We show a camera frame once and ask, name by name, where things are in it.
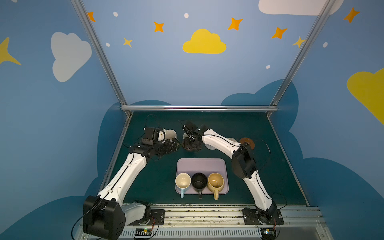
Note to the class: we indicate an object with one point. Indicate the left green circuit board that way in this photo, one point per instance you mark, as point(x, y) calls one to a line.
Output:
point(142, 233)

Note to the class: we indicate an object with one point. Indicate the green circuit board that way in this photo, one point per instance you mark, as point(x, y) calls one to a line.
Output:
point(268, 234)
point(142, 233)

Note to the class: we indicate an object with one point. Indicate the tan yellow mug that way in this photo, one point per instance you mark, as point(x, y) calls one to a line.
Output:
point(215, 184)

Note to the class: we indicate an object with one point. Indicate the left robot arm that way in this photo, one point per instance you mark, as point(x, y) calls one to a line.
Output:
point(104, 215)

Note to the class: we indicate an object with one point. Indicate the cream mug blue handle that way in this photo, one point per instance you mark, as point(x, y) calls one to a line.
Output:
point(183, 183)

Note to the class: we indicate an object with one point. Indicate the lilac plastic tray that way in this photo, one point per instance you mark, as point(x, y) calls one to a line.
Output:
point(205, 166)

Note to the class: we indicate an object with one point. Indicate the grey woven coaster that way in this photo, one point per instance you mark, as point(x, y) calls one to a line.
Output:
point(210, 147)

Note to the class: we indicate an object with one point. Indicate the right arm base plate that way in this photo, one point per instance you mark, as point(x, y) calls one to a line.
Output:
point(258, 217)

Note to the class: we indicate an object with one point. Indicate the black mug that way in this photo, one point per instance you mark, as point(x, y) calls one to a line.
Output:
point(199, 182)

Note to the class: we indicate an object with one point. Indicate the cream mug white handle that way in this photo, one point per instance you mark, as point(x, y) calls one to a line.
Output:
point(170, 134)

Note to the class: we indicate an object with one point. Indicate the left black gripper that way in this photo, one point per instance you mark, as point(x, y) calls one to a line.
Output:
point(169, 146)

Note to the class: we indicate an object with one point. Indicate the aluminium front rail frame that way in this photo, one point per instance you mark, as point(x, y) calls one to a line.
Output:
point(225, 222)

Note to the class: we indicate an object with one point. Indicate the brown wooden saucer coaster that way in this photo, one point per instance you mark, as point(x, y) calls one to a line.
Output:
point(247, 142)

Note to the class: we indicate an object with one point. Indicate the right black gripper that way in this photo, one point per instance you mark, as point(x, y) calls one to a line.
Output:
point(192, 139)

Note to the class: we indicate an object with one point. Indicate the right green circuit board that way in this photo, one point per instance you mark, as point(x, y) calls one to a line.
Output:
point(268, 234)

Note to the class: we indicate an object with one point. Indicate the aluminium frame post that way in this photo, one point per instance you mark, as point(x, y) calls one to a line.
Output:
point(87, 24)
point(304, 50)

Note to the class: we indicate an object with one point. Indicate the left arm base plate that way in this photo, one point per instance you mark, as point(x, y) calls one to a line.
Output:
point(157, 216)

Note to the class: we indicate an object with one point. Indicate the left aluminium frame post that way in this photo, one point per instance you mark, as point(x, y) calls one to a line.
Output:
point(87, 24)

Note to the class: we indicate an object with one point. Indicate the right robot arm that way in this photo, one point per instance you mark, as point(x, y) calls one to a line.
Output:
point(244, 164)

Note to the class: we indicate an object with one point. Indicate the rear aluminium crossbar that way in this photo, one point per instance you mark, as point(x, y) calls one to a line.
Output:
point(199, 108)

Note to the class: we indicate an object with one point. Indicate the right aluminium frame post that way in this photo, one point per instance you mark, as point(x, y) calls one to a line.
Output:
point(304, 50)

